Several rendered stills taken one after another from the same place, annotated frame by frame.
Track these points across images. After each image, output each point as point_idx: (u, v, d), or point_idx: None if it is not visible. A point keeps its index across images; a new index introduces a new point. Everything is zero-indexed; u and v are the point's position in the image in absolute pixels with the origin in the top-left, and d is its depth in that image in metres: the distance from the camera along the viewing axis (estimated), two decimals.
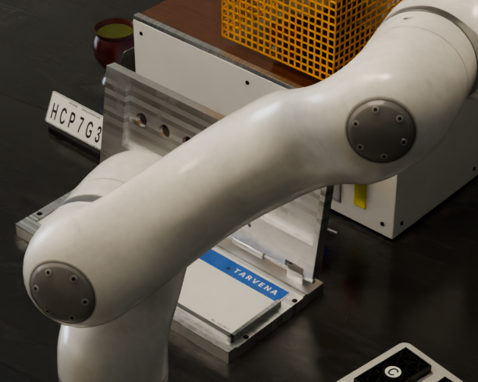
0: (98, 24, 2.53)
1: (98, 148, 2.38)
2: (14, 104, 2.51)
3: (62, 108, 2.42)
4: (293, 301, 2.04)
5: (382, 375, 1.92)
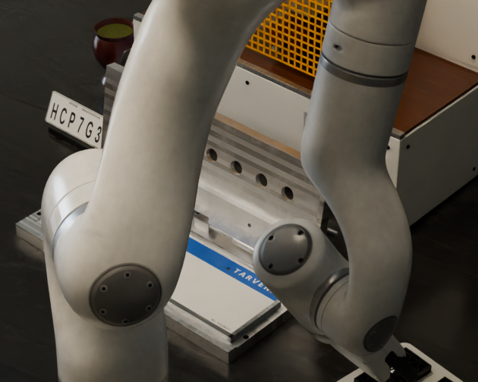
0: (98, 24, 2.53)
1: (98, 148, 2.38)
2: (14, 104, 2.51)
3: (62, 108, 2.42)
4: None
5: None
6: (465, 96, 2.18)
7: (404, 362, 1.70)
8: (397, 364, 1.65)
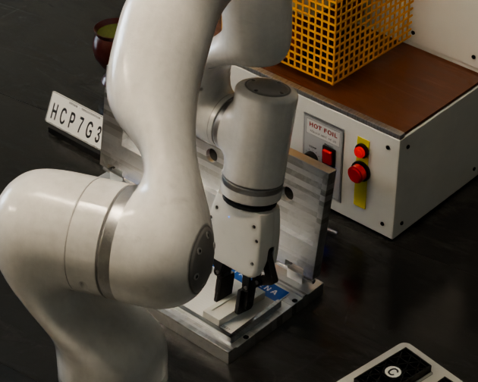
0: (98, 24, 2.53)
1: (98, 148, 2.38)
2: (14, 104, 2.51)
3: (62, 108, 2.42)
4: (293, 301, 2.04)
5: (382, 375, 1.92)
6: (465, 96, 2.18)
7: (259, 277, 1.99)
8: (270, 263, 1.95)
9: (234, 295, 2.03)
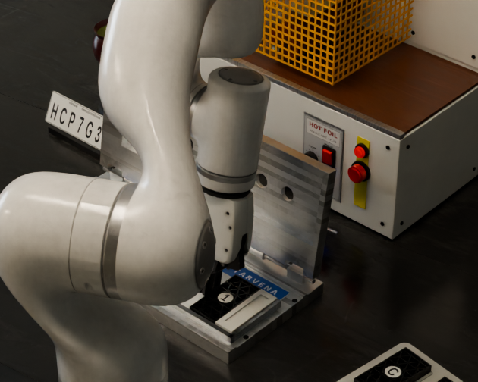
0: (98, 24, 2.53)
1: (98, 148, 2.38)
2: (14, 104, 2.51)
3: (62, 108, 2.42)
4: (293, 301, 2.04)
5: (382, 375, 1.92)
6: (465, 96, 2.18)
7: None
8: (240, 250, 1.99)
9: (246, 304, 2.02)
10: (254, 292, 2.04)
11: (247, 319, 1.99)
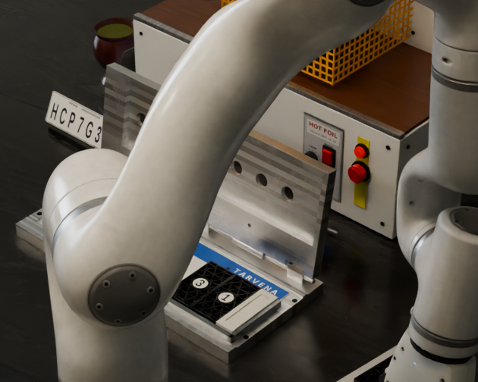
0: (98, 24, 2.53)
1: (98, 148, 2.38)
2: (14, 104, 2.51)
3: (62, 108, 2.42)
4: (293, 301, 2.04)
5: None
6: None
7: None
8: None
9: (247, 304, 2.02)
10: (255, 292, 2.04)
11: (248, 318, 1.99)
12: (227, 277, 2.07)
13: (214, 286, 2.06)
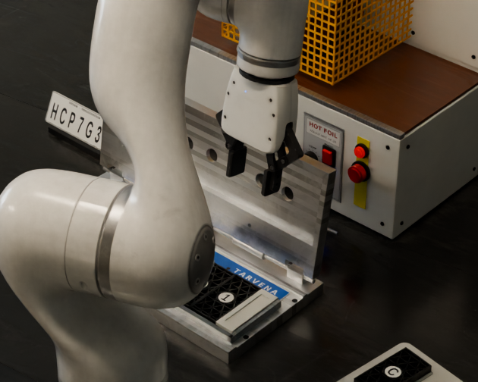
0: None
1: (98, 148, 2.38)
2: (14, 104, 2.51)
3: (62, 108, 2.42)
4: (293, 301, 2.04)
5: (382, 375, 1.92)
6: (465, 96, 2.18)
7: (285, 156, 1.93)
8: (291, 136, 1.90)
9: (247, 304, 2.02)
10: (255, 292, 2.04)
11: (248, 318, 1.99)
12: (227, 277, 2.07)
13: (214, 286, 2.06)
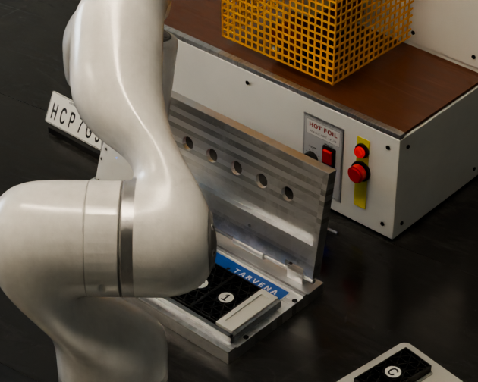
0: None
1: (98, 148, 2.38)
2: (14, 104, 2.51)
3: (62, 108, 2.42)
4: (293, 301, 2.04)
5: (382, 375, 1.92)
6: (465, 96, 2.18)
7: None
8: None
9: (247, 304, 2.02)
10: (255, 292, 2.04)
11: (248, 318, 1.99)
12: (227, 277, 2.07)
13: (214, 286, 2.06)
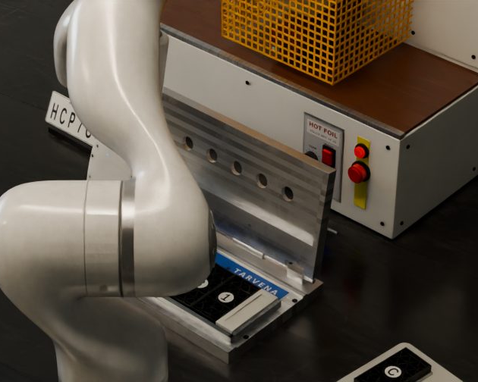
0: None
1: None
2: (14, 104, 2.51)
3: (62, 108, 2.42)
4: (293, 301, 2.04)
5: (382, 375, 1.92)
6: (465, 96, 2.18)
7: None
8: None
9: (247, 304, 2.02)
10: (255, 292, 2.04)
11: (248, 318, 1.99)
12: (227, 277, 2.07)
13: (214, 286, 2.06)
